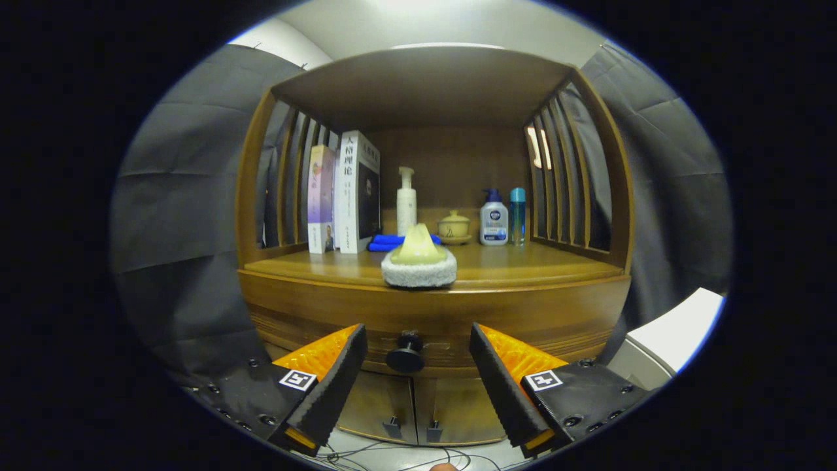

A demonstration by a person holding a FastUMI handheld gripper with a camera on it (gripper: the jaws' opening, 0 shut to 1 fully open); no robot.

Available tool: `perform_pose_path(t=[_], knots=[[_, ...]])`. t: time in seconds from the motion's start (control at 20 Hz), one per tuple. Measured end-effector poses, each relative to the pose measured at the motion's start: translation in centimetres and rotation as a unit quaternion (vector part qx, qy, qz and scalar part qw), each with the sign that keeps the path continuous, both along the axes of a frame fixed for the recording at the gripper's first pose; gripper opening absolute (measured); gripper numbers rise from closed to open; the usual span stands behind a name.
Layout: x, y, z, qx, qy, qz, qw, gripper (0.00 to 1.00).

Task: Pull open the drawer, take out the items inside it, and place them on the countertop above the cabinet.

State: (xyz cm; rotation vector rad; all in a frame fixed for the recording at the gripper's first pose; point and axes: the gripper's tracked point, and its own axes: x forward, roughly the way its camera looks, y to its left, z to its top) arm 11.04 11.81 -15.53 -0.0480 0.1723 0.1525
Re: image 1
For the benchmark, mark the wooden drawer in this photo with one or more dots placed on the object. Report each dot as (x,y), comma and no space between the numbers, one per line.
(458,314)

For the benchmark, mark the wooden cabinet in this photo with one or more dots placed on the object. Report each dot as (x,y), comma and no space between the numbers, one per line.
(425,85)

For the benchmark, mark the wooden countertop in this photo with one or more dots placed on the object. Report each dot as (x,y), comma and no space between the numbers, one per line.
(523,265)

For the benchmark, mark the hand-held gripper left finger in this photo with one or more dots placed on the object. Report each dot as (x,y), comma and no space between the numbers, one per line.
(337,386)

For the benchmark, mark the cream brush with grey pad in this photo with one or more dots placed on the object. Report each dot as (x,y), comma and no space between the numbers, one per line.
(418,275)

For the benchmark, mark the white lotion bottle blue cap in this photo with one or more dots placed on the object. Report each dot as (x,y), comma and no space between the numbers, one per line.
(494,226)

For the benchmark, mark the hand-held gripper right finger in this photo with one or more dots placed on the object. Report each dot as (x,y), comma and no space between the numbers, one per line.
(500,386)

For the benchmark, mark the teal slim bottle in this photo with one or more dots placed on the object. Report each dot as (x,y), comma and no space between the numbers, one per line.
(518,219)

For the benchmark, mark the yellow lidded teacup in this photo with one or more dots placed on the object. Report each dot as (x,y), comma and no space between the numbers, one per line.
(454,227)

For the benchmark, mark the wooden cabinet door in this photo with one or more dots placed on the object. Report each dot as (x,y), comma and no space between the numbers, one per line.
(376,405)
(458,409)

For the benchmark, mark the purple book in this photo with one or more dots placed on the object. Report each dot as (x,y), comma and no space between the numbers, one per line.
(320,196)

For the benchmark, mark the white side table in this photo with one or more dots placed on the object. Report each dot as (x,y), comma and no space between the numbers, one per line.
(680,327)

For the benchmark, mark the white pump bottle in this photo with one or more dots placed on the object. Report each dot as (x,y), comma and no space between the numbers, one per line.
(406,209)

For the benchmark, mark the black drawer knob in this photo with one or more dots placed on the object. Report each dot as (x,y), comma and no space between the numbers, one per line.
(405,358)

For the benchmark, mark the white book with portrait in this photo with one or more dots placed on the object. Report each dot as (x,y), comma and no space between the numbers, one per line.
(356,196)

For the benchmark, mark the blue cloth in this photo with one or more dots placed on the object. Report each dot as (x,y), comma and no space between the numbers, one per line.
(381,243)

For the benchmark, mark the black backdrop cloth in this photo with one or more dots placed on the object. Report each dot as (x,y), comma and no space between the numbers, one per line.
(183,229)

